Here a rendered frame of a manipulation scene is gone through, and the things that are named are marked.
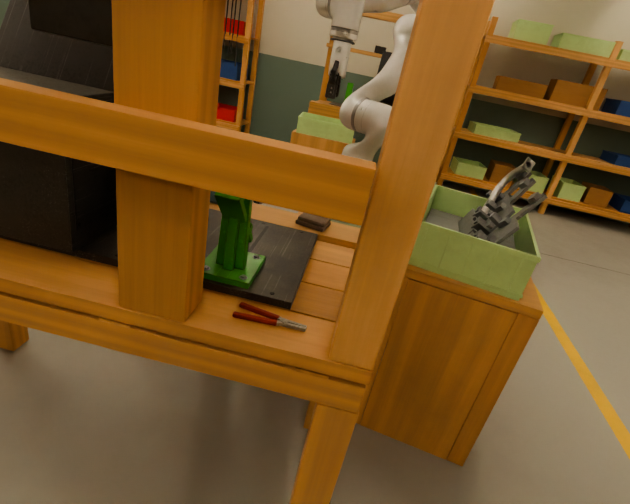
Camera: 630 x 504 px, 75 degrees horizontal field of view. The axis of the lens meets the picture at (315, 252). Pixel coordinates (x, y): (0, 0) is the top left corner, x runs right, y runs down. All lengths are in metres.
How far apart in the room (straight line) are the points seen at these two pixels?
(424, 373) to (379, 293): 1.01
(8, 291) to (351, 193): 0.75
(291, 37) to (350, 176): 6.18
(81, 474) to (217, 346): 0.99
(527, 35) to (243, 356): 5.73
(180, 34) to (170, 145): 0.16
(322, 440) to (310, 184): 0.59
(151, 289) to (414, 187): 0.53
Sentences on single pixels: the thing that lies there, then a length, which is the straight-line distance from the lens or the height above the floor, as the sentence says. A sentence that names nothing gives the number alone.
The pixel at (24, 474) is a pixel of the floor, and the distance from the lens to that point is 1.80.
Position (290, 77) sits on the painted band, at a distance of 6.74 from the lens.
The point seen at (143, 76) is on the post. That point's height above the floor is 1.32.
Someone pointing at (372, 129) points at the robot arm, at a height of 1.21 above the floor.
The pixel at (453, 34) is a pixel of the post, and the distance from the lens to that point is 0.64.
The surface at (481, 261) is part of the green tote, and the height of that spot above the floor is 0.89.
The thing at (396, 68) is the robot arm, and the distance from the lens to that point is 1.62.
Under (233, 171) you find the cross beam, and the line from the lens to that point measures 0.64.
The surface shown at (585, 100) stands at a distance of 6.47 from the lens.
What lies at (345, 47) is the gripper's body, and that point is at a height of 1.44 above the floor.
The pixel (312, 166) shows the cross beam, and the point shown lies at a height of 1.26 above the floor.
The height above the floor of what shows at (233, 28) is 1.49.
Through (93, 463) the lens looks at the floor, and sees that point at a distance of 1.77.
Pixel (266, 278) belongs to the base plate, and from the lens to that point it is 1.00.
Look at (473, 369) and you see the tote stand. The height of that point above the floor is 0.48.
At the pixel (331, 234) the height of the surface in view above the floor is 0.90.
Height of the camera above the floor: 1.41
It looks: 26 degrees down
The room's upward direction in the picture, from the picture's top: 12 degrees clockwise
